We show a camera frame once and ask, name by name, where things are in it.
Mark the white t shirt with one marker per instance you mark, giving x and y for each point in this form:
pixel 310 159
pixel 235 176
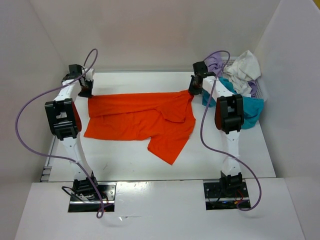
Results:
pixel 243 74

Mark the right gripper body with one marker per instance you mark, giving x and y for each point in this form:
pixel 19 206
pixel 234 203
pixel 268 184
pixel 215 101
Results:
pixel 195 85

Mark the orange t shirt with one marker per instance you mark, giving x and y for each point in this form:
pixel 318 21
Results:
pixel 164 118

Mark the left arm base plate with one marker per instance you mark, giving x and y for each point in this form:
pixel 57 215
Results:
pixel 78 203

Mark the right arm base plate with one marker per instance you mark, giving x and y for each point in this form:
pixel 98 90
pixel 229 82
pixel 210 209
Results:
pixel 217 199

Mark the white plastic basket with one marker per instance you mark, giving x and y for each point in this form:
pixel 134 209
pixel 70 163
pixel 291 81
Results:
pixel 260 93

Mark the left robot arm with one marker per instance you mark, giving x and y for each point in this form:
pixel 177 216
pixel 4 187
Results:
pixel 65 123

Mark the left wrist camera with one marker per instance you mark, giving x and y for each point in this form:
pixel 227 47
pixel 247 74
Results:
pixel 88 73

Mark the lavender t shirt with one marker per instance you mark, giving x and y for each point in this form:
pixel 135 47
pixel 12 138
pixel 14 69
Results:
pixel 215 64

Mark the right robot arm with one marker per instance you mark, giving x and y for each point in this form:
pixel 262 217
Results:
pixel 228 119

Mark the teal t shirt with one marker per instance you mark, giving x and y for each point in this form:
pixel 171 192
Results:
pixel 252 107

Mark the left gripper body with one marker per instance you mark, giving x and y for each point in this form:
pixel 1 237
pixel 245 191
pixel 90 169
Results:
pixel 86 87

